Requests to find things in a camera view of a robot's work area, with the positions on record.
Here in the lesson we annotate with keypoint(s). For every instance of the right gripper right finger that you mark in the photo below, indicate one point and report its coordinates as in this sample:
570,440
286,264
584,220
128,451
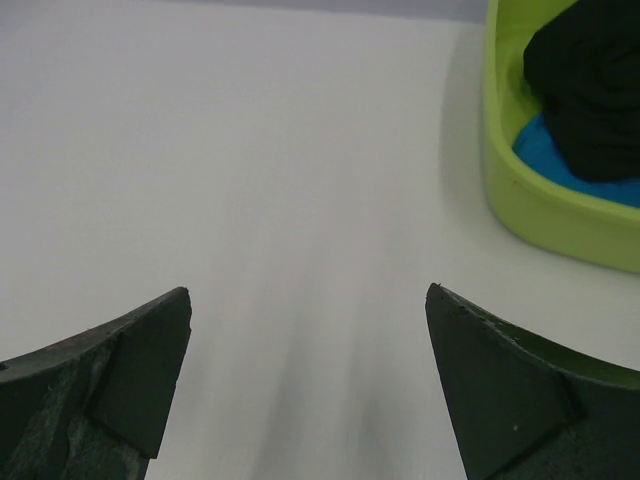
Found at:
525,407

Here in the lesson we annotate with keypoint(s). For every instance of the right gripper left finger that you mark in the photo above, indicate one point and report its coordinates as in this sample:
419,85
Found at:
95,405

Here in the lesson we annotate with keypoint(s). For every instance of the lime green plastic basket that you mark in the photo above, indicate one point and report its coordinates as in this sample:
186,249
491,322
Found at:
532,207

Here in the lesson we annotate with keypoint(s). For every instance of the bright blue t-shirt in basket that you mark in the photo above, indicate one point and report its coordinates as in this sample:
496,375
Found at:
536,149

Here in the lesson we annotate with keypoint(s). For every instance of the black t-shirt in basket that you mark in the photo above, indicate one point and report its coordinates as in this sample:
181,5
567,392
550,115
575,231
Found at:
584,65

